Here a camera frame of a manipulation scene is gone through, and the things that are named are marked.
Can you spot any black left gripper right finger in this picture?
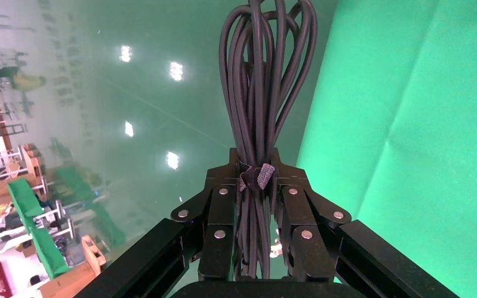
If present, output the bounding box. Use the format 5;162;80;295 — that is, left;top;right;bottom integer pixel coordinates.
272;148;461;298

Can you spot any green draped table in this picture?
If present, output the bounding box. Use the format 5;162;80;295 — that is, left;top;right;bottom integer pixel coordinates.
7;178;71;281

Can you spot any green table cloth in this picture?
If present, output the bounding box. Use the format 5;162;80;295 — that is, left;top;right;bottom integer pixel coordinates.
296;0;477;298

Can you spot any red printed sign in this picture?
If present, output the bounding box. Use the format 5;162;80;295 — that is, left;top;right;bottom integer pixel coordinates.
0;261;14;298

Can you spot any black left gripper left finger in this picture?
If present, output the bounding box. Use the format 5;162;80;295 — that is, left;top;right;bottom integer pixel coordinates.
73;148;242;298

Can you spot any brown wooden crate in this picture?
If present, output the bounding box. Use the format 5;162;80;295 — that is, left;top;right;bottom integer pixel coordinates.
39;235;107;298

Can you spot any black data cable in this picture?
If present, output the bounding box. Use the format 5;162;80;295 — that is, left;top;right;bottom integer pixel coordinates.
219;0;318;281

